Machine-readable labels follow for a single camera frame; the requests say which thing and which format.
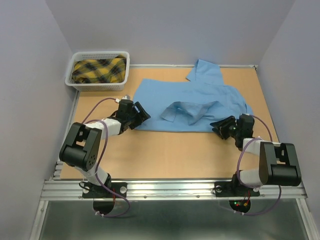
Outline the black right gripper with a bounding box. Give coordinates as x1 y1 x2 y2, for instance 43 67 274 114
208 114 241 139

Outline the light blue long sleeve shirt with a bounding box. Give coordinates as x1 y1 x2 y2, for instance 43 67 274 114
133 59 253 133

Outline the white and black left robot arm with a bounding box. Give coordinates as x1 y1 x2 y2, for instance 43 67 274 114
59 99 150 199

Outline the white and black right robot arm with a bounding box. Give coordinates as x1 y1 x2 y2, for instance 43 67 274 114
211 114 302 197

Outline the yellow plaid shirt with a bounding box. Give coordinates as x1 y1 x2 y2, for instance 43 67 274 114
71 55 127 84

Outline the white plastic basket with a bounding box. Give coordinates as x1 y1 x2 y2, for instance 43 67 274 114
65 50 130 92

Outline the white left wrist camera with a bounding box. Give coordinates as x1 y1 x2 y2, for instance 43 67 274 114
114 94 131 103

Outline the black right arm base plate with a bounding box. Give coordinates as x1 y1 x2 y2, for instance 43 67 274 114
212 180 260 214

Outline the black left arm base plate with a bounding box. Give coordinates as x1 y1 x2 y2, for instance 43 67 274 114
78 181 128 216

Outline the aluminium mounting rail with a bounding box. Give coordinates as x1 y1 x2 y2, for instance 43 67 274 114
40 179 307 202

